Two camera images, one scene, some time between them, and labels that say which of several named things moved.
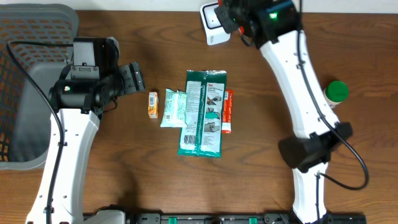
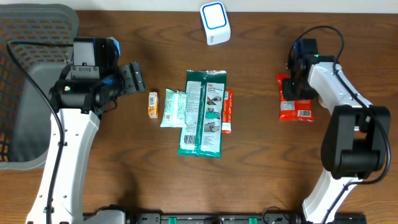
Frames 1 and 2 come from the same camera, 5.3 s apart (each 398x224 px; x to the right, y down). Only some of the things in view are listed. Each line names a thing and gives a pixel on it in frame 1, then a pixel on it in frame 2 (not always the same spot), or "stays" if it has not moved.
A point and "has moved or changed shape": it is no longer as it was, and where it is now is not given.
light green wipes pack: (175, 114) stays
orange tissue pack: (153, 104) stays
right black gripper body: (232, 18) -> (296, 89)
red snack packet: (241, 28) has moved or changed shape
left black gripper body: (131, 80) stays
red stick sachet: (227, 117) stays
